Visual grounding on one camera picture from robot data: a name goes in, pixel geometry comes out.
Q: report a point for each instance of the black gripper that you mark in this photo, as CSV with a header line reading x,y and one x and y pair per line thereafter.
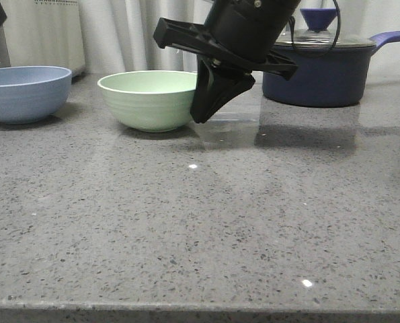
x,y
236,37

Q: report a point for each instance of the green bowl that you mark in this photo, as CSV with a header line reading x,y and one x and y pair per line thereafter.
x,y
153,101

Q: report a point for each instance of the blue bowl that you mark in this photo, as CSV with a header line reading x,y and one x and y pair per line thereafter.
x,y
31,93

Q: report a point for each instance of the clear plastic food container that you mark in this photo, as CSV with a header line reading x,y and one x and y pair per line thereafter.
x,y
230,111

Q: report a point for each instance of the white toaster appliance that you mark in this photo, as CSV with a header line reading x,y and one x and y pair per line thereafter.
x,y
42,33

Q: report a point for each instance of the dark blue saucepan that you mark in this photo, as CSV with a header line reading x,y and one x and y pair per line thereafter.
x,y
325,79

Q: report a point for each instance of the white curtain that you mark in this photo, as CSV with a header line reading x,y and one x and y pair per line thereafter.
x,y
118,35

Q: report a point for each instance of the glass lid with blue knob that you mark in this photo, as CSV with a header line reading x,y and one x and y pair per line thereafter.
x,y
317,35

